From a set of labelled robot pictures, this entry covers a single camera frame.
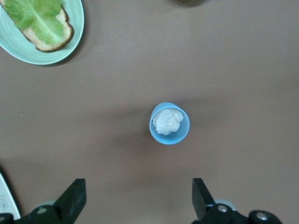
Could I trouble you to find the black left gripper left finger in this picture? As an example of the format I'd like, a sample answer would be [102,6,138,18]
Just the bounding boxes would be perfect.
[0,178,87,224]

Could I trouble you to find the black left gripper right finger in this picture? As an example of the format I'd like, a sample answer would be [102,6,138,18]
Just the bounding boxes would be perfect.
[192,178,282,224]

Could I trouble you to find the blue cup holding paper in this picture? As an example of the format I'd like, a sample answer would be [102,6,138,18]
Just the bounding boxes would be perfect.
[149,102,191,145]

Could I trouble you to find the white paper ball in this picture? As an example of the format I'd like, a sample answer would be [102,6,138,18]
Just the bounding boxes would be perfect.
[153,108,185,136]

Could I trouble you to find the white toaster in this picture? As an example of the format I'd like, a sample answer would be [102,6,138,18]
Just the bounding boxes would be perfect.
[0,172,21,221]

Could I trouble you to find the brown bread slice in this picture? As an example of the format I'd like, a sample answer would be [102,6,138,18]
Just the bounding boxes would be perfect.
[0,4,75,52]

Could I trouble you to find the pale green plate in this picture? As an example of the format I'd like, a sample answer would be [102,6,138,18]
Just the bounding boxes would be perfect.
[0,0,85,65]

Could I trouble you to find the green lettuce leaf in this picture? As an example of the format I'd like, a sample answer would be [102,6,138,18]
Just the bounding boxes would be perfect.
[2,0,65,45]

